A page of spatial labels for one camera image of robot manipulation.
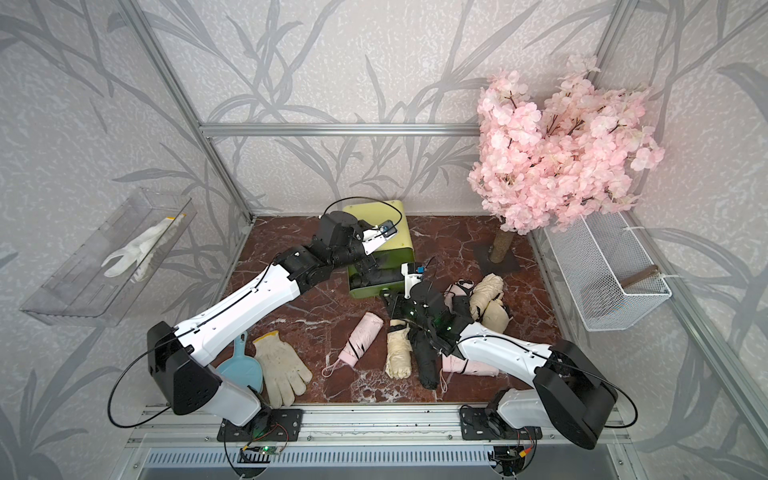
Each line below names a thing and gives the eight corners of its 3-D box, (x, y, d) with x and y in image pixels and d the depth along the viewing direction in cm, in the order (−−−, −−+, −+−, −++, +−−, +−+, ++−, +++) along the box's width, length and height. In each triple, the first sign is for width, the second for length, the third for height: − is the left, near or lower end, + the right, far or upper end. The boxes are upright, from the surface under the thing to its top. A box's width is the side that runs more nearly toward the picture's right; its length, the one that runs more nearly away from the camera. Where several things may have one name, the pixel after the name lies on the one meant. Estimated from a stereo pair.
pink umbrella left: (324, 376, 83) (321, 371, 80) (371, 316, 95) (370, 310, 92) (339, 387, 81) (336, 383, 78) (384, 324, 93) (384, 318, 90)
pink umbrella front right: (441, 371, 84) (443, 367, 81) (442, 358, 86) (443, 353, 83) (495, 378, 83) (498, 374, 79) (494, 365, 85) (497, 360, 82)
